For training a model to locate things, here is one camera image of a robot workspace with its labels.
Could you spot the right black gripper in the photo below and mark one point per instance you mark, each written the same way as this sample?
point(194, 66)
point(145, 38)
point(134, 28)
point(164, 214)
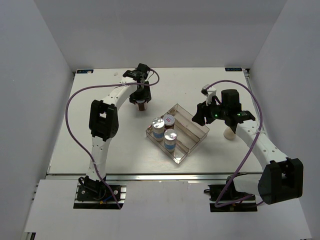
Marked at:
point(199, 117)

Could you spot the aluminium table front rail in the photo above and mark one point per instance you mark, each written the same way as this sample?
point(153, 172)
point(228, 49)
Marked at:
point(148, 177)

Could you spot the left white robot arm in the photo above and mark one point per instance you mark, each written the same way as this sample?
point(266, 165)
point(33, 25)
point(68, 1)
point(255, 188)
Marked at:
point(103, 118)

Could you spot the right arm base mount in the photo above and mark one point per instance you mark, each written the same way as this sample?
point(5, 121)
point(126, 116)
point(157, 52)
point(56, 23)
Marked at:
point(214, 190)

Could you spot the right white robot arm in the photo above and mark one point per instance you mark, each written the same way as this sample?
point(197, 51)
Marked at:
point(282, 177)

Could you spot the clear plastic organizer tray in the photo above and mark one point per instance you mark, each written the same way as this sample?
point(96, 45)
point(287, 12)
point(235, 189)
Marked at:
point(189, 134)

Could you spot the brown spice jar red label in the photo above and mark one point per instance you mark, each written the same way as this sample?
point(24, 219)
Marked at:
point(141, 105)

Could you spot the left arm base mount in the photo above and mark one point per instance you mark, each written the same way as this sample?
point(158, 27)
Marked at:
point(95, 195)

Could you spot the blue label bottle silver cap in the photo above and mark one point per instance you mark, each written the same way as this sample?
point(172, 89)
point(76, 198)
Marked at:
point(158, 128)

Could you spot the yellow cap spice bottle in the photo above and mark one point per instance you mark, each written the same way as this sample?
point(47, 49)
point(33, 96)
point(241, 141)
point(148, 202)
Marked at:
point(229, 134)

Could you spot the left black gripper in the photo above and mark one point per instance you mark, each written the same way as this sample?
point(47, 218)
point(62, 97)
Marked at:
point(145, 95)

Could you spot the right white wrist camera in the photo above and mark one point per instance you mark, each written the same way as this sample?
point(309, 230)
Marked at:
point(210, 93)

